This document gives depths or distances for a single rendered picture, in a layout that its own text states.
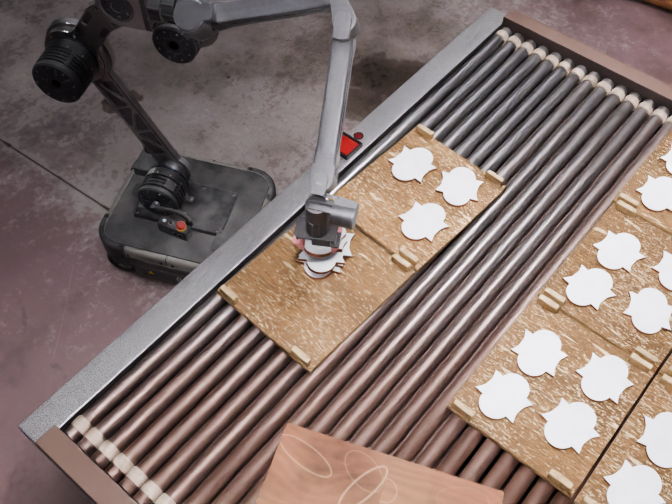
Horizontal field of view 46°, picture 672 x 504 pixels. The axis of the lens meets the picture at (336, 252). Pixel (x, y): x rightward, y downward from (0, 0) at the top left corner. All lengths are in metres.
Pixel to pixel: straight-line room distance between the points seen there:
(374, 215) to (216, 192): 1.10
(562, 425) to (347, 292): 0.64
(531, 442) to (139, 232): 1.81
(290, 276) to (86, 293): 1.39
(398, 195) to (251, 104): 1.72
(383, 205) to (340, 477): 0.85
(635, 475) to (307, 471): 0.76
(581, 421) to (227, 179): 1.84
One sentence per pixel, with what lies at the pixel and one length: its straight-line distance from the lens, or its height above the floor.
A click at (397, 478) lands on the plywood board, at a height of 1.04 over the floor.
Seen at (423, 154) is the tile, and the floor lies 0.95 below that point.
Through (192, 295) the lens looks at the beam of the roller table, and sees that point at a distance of 2.16.
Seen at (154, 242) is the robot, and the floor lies 0.24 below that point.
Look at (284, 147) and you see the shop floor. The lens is 3.69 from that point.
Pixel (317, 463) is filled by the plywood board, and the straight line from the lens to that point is 1.79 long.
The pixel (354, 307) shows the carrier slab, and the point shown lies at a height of 0.94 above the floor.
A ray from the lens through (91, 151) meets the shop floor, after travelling 3.83.
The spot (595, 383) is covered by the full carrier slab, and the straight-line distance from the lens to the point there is 2.07.
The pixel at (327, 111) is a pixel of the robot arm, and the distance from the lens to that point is 1.92.
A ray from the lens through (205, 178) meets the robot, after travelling 3.29.
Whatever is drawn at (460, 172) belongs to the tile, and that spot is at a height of 0.95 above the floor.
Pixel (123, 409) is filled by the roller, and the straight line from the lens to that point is 2.03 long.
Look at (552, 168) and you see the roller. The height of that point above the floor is 0.92.
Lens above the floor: 2.72
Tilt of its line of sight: 55 degrees down
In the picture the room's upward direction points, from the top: straight up
